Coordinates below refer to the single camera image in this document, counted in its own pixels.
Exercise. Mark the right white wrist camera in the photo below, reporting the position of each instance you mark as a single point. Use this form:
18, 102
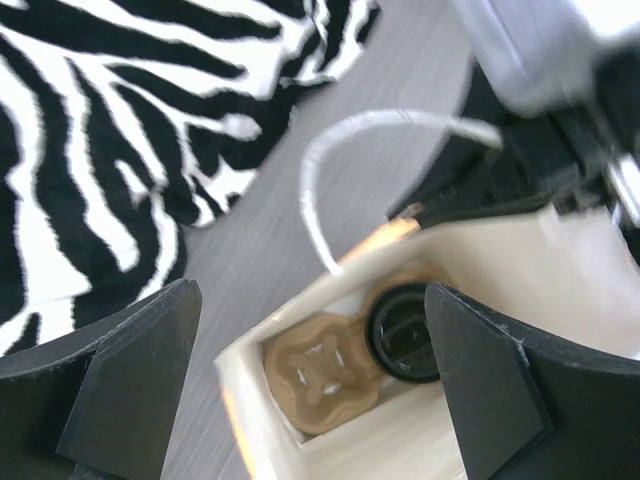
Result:
541, 54

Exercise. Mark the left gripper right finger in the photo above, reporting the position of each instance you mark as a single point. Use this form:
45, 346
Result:
527, 404

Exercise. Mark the single cardboard cup carrier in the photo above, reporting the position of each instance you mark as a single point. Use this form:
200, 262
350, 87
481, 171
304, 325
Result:
320, 372

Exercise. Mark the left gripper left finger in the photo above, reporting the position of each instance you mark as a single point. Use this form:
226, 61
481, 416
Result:
100, 402

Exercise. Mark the black plastic cup lid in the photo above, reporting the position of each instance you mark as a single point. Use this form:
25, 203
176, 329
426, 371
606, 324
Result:
397, 334

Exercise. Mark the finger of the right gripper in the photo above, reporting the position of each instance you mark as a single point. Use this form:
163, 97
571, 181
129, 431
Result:
468, 180

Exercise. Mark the zebra print pillow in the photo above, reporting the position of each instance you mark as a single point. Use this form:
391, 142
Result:
125, 122

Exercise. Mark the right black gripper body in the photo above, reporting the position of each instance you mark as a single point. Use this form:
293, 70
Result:
582, 156

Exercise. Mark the brown paper takeout bag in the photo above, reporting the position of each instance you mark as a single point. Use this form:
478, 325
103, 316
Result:
574, 275

